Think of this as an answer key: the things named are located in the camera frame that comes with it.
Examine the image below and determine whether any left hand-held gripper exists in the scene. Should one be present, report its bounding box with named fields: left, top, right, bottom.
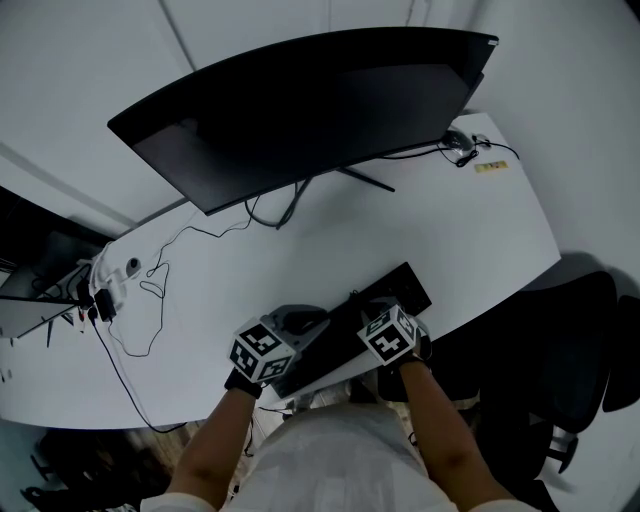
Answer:
left=228, top=303, right=332, bottom=387

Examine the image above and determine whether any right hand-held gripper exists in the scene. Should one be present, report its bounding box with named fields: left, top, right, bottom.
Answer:
left=355, top=296, right=432, bottom=369

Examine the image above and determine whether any black keyboard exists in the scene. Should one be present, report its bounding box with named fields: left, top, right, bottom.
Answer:
left=269, top=261, right=433, bottom=400

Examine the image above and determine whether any person's right forearm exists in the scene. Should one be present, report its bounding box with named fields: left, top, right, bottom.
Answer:
left=397, top=356, right=522, bottom=512

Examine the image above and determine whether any person's left forearm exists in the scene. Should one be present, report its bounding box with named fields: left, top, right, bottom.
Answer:
left=168, top=385, right=262, bottom=512

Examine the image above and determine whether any person's left hand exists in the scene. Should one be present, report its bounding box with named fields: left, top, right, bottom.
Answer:
left=223, top=367, right=264, bottom=400

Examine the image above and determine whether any person's right hand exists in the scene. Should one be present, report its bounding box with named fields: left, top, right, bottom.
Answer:
left=410, top=333, right=434, bottom=363

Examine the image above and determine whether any person's white shirt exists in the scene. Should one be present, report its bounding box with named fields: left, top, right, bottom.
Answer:
left=138, top=399, right=542, bottom=512

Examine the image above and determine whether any black monitor stand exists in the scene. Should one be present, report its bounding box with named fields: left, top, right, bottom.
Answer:
left=275, top=166, right=397, bottom=232

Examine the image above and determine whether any black power adapter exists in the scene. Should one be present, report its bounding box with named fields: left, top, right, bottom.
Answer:
left=93, top=288, right=118, bottom=323

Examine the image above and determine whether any white power strip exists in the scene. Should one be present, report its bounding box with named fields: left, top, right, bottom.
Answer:
left=73, top=241, right=135, bottom=331

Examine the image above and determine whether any black office chair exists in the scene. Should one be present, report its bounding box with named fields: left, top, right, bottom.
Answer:
left=428, top=269, right=640, bottom=476

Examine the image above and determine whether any black computer mouse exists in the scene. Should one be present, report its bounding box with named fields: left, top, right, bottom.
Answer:
left=445, top=128, right=474, bottom=152

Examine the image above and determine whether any grey flat monitor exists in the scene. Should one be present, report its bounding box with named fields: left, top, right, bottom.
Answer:
left=0, top=293, right=77, bottom=348

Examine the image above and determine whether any black curved monitor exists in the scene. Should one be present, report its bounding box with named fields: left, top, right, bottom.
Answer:
left=106, top=27, right=501, bottom=218

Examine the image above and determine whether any thin black cable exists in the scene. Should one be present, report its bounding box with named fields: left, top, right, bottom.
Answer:
left=106, top=195, right=262, bottom=359

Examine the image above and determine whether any thick black power cable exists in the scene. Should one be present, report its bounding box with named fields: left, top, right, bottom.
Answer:
left=91, top=314, right=189, bottom=434

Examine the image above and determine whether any black monitor cable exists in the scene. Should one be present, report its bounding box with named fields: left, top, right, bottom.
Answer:
left=243, top=177, right=312, bottom=227

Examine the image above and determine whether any black mouse cable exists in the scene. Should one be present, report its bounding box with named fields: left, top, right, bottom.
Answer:
left=437, top=132, right=521, bottom=170

